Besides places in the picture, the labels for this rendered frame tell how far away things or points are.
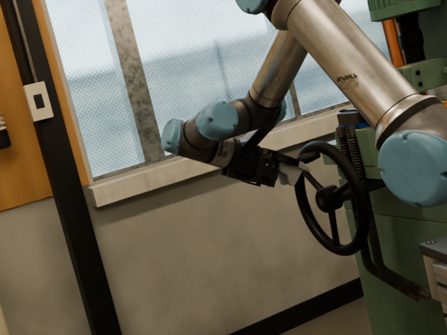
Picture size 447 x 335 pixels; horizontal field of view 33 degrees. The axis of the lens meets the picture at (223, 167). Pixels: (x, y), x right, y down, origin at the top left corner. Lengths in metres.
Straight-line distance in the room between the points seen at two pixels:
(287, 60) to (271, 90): 0.09
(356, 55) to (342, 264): 2.38
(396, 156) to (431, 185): 0.06
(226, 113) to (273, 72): 0.13
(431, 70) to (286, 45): 0.62
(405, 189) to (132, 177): 1.88
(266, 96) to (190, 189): 1.54
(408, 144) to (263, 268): 2.22
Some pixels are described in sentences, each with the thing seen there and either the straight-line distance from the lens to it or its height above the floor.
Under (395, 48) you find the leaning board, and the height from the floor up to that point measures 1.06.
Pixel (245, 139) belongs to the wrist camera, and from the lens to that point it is 1.69.
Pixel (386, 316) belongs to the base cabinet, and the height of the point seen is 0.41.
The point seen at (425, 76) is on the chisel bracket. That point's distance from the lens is 1.98.
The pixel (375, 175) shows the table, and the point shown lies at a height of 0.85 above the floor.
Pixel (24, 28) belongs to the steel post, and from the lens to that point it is 2.78.
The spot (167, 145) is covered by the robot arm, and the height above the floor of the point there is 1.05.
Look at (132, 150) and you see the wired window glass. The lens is 3.02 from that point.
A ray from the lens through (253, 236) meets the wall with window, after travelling 3.20.
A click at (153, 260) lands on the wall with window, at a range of 3.00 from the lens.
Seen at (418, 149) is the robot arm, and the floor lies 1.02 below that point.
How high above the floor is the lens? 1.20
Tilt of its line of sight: 8 degrees down
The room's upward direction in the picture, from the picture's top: 14 degrees counter-clockwise
